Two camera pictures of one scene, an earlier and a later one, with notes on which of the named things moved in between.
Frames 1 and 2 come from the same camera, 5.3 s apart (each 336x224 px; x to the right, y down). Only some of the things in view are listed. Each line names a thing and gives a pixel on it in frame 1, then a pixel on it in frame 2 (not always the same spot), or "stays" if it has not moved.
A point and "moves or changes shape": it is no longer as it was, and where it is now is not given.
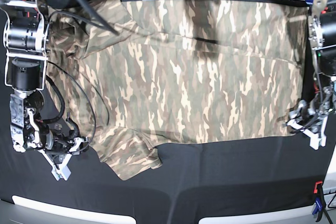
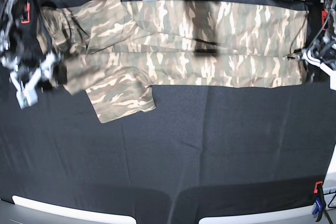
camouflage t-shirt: x=137 y=74 moves or changes shape
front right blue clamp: x=320 y=200 stays
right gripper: x=311 y=113 → x=321 y=53
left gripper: x=38 y=134 → x=47 y=72
